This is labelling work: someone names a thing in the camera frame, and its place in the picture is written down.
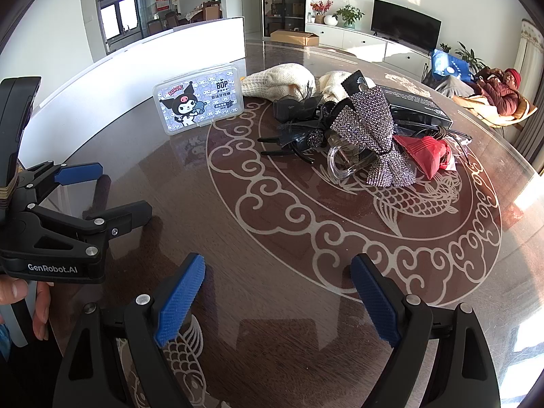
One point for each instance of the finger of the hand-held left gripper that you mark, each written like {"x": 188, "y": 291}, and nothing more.
{"x": 78, "y": 173}
{"x": 127, "y": 214}

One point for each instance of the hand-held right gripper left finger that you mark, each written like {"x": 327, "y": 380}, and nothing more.
{"x": 180, "y": 301}

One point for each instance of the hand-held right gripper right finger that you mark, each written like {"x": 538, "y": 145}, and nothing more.
{"x": 376, "y": 301}

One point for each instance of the clear cartoon-print plastic box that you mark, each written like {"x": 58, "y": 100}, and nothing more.
{"x": 197, "y": 100}

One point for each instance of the red fabric hair clip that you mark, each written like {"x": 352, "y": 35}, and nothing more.
{"x": 420, "y": 153}

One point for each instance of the rhinestone bow hair claw clip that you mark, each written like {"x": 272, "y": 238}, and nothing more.
{"x": 365, "y": 123}

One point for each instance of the black hair claw clip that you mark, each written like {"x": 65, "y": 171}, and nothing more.
{"x": 289, "y": 136}

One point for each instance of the black ribbon bow hair clip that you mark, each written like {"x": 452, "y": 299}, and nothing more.
{"x": 299, "y": 106}

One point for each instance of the person's left hand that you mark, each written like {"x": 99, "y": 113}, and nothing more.
{"x": 41, "y": 310}

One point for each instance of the white partition board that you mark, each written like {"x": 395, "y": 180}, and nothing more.
{"x": 127, "y": 76}

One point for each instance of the black flat box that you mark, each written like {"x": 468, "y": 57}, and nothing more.
{"x": 414, "y": 104}

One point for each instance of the white knit hat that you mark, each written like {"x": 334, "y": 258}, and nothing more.
{"x": 278, "y": 80}

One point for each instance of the cream knit hat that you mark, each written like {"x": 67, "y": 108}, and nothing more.
{"x": 333, "y": 85}

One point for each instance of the tan recliner chair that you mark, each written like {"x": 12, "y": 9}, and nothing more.
{"x": 525, "y": 114}

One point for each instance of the cardboard box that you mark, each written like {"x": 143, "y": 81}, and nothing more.
{"x": 293, "y": 37}

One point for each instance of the blue bag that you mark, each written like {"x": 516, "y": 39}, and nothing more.
{"x": 448, "y": 66}

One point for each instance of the tall leafy potted plant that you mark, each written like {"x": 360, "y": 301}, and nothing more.
{"x": 469, "y": 57}

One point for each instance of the small potted plant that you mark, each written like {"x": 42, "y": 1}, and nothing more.
{"x": 445, "y": 47}

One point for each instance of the white television cabinet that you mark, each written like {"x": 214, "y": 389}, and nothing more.
{"x": 361, "y": 38}

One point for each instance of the glass display cabinet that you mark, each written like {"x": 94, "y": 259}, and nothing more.
{"x": 282, "y": 0}

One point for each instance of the grey curtain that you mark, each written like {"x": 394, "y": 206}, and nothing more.
{"x": 529, "y": 85}

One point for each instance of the black television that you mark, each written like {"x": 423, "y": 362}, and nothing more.
{"x": 403, "y": 23}

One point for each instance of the white round vase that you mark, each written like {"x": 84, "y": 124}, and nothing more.
{"x": 330, "y": 20}

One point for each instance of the red flower bouquet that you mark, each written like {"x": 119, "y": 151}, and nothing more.
{"x": 321, "y": 7}

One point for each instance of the green potted plant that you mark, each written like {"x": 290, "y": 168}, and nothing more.
{"x": 350, "y": 15}

